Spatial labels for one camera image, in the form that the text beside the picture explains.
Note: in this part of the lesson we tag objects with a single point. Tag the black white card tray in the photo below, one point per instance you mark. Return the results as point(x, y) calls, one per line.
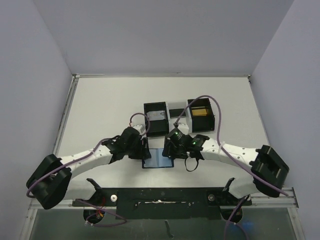
point(179, 111)

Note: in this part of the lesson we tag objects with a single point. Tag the blue leather card holder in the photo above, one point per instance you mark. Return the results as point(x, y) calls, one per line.
point(157, 160)

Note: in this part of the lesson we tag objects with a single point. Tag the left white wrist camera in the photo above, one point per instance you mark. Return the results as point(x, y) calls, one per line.
point(139, 127)

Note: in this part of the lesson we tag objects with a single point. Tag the aluminium frame rail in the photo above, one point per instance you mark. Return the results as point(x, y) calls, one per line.
point(260, 200)

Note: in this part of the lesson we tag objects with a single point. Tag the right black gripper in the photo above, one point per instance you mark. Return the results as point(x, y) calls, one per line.
point(167, 150)

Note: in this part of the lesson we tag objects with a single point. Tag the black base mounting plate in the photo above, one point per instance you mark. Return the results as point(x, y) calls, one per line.
point(166, 203)

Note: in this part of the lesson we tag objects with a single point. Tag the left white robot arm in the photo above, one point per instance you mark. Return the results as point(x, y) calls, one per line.
point(50, 182)

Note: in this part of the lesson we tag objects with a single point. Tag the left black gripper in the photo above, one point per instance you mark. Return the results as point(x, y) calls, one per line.
point(145, 149)

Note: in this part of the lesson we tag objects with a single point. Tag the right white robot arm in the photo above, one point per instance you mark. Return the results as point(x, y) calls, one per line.
point(266, 170)

